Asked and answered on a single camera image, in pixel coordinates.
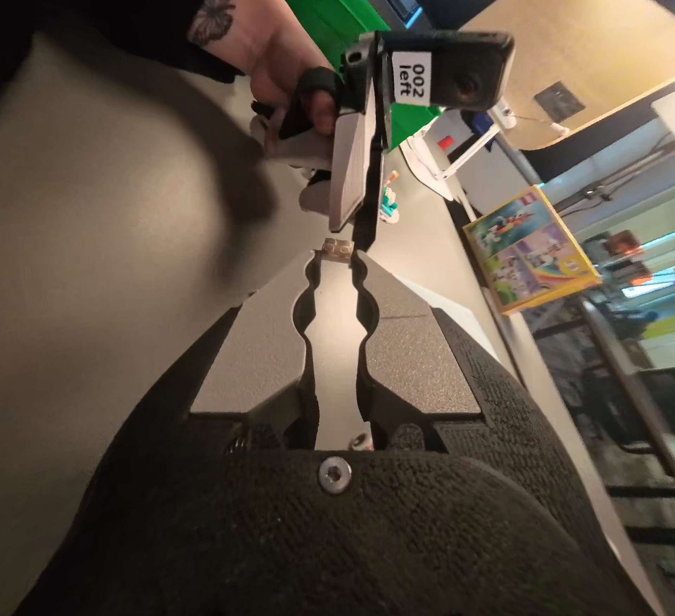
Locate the yellow lego box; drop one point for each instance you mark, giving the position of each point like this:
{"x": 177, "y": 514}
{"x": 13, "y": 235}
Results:
{"x": 527, "y": 252}

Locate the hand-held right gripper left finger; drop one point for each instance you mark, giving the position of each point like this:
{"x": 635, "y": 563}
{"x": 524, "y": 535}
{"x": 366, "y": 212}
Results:
{"x": 253, "y": 357}

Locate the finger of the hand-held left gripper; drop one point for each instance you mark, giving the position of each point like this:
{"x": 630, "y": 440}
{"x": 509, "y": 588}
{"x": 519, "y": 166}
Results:
{"x": 350, "y": 173}
{"x": 316, "y": 194}

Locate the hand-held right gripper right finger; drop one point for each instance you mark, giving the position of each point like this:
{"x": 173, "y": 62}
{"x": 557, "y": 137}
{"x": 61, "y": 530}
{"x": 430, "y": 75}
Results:
{"x": 416, "y": 363}

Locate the blue tablet screen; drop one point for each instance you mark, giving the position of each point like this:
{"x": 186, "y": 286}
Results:
{"x": 481, "y": 124}

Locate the small white lego brick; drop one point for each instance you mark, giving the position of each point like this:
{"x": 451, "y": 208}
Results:
{"x": 337, "y": 251}

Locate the small white round lego piece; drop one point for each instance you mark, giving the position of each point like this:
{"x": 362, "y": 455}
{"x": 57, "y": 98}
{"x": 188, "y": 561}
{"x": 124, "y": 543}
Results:
{"x": 361, "y": 441}

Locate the rounded wooden panel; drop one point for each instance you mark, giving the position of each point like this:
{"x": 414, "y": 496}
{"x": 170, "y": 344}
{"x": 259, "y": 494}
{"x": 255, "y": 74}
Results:
{"x": 569, "y": 20}

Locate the white orange lego piece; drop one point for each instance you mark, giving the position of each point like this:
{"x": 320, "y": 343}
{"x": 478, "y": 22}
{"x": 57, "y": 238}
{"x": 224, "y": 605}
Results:
{"x": 393, "y": 179}

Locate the person's left hand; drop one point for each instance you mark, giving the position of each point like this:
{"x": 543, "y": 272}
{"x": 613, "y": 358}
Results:
{"x": 274, "y": 73}

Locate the round white lego plate build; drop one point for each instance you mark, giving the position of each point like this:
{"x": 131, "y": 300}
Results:
{"x": 389, "y": 207}

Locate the person's left forearm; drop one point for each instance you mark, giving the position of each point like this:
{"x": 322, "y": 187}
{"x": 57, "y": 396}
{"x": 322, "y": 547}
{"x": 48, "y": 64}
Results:
{"x": 227, "y": 15}

